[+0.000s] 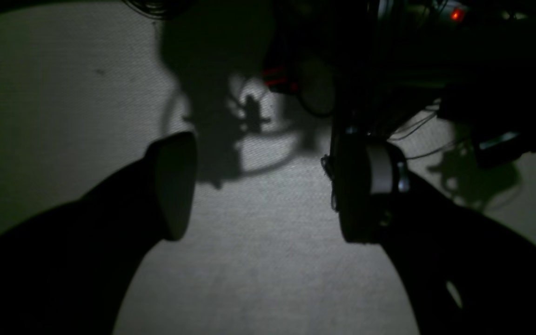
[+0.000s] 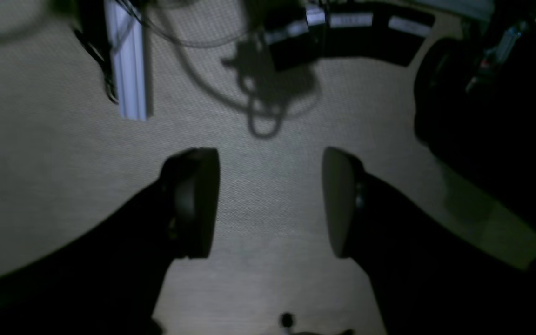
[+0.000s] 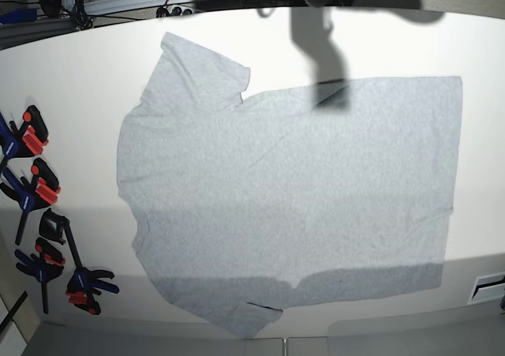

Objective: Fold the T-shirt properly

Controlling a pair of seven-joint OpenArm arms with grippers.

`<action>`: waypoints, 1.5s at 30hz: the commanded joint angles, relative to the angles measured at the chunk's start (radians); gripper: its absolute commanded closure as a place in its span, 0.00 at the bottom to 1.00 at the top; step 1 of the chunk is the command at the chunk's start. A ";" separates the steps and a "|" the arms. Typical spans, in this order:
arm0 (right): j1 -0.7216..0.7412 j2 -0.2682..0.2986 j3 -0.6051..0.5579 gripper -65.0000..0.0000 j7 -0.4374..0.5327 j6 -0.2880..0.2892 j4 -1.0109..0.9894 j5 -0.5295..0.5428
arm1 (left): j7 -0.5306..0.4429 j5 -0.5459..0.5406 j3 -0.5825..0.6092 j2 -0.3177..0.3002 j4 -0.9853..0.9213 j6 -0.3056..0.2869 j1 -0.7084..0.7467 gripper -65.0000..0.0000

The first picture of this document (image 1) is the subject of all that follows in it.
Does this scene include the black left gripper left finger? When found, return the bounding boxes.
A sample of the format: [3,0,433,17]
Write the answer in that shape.
[0,132,198,335]

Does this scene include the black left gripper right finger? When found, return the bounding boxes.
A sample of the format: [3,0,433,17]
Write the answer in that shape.
[322,132,536,335]

